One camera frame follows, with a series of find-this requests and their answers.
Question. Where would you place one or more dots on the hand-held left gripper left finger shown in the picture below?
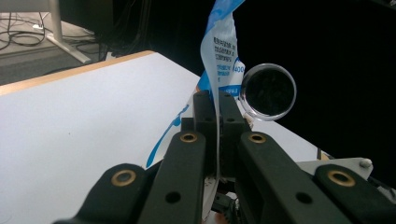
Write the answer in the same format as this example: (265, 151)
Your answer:
(183, 174)

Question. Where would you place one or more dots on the wooden table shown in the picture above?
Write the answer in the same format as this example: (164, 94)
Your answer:
(62, 74)

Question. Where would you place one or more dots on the glass pitcher with beige band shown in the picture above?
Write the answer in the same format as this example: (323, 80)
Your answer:
(269, 90)

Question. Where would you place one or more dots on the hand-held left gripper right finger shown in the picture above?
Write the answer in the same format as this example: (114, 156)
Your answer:
(267, 180)

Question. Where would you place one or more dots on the white desk frame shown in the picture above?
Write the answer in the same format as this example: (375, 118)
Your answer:
(53, 18)

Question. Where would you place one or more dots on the white table frame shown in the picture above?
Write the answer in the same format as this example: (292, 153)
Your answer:
(18, 33)

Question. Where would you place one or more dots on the white and blue milk pouch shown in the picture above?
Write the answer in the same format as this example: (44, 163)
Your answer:
(219, 46)

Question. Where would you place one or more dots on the black curtain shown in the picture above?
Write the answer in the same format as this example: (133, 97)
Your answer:
(342, 62)

